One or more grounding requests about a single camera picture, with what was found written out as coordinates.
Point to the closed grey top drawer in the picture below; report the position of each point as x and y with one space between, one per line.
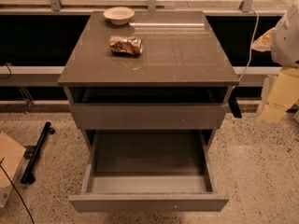
148 117

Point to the open grey middle drawer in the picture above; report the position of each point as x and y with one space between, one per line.
149 171

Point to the wooden box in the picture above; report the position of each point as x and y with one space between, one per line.
12 157

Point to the grey drawer cabinet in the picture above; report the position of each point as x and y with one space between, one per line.
182 63

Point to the black metal bar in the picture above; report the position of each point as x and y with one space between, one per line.
28 176

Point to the crushed orange can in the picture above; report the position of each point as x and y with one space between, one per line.
132 45

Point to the white bowl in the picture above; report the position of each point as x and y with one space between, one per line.
119 15

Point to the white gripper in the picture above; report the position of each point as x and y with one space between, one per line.
286 41

